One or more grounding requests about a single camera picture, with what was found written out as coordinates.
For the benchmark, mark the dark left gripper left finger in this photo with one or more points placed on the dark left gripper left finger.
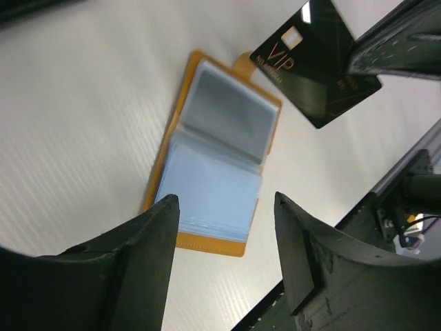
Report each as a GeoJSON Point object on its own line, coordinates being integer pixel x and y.
{"type": "Point", "coordinates": [115, 281]}

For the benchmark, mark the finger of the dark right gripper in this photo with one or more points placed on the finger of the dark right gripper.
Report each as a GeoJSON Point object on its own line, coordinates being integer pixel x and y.
{"type": "Point", "coordinates": [406, 42]}

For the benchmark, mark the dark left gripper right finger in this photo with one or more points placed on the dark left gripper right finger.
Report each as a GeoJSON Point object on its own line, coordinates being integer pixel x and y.
{"type": "Point", "coordinates": [335, 282]}

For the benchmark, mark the black VIP credit card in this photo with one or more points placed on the black VIP credit card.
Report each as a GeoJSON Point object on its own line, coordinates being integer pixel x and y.
{"type": "Point", "coordinates": [306, 59]}

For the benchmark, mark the yellow leather card holder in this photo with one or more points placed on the yellow leather card holder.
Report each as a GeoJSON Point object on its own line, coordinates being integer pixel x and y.
{"type": "Point", "coordinates": [213, 154]}

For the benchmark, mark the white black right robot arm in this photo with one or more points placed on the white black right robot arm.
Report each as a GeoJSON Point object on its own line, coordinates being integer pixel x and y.
{"type": "Point", "coordinates": [408, 195]}

